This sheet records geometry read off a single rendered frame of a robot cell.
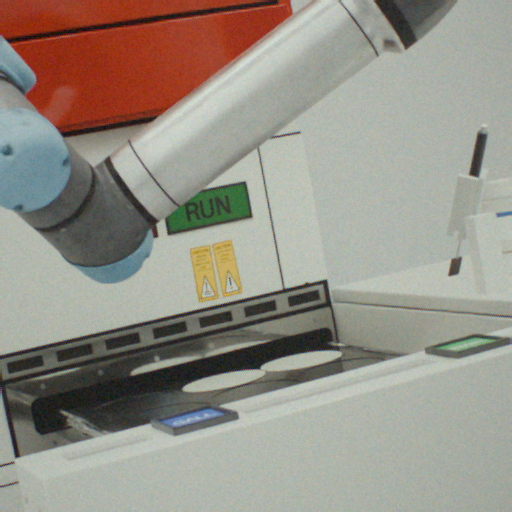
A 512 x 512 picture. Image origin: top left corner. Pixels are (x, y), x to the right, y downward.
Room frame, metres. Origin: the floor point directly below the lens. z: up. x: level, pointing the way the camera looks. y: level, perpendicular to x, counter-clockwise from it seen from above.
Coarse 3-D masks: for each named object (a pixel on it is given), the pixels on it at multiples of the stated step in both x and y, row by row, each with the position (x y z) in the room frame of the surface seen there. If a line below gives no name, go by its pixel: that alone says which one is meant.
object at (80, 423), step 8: (56, 416) 1.54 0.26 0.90; (64, 416) 1.50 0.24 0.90; (72, 416) 1.48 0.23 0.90; (72, 424) 1.47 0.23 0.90; (80, 424) 1.44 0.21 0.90; (88, 424) 1.42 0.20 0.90; (96, 424) 1.40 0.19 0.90; (88, 432) 1.41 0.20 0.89; (96, 432) 1.38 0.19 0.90; (104, 432) 1.36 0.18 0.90; (112, 432) 1.34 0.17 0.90
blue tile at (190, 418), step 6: (192, 414) 1.05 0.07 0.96; (198, 414) 1.05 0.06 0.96; (204, 414) 1.04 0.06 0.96; (210, 414) 1.04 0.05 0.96; (216, 414) 1.03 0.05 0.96; (222, 414) 1.03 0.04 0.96; (168, 420) 1.04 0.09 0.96; (174, 420) 1.04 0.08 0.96; (180, 420) 1.04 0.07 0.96; (186, 420) 1.03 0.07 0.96; (192, 420) 1.03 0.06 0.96; (198, 420) 1.02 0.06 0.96
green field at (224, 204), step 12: (204, 192) 1.67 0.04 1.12; (216, 192) 1.67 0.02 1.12; (228, 192) 1.68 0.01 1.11; (240, 192) 1.69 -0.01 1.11; (192, 204) 1.66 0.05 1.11; (204, 204) 1.67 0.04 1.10; (216, 204) 1.67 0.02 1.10; (228, 204) 1.68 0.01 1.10; (240, 204) 1.68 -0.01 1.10; (168, 216) 1.65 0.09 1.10; (180, 216) 1.65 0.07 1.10; (192, 216) 1.66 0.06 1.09; (204, 216) 1.66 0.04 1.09; (216, 216) 1.67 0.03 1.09; (228, 216) 1.68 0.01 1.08; (240, 216) 1.68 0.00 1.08; (180, 228) 1.65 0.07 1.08
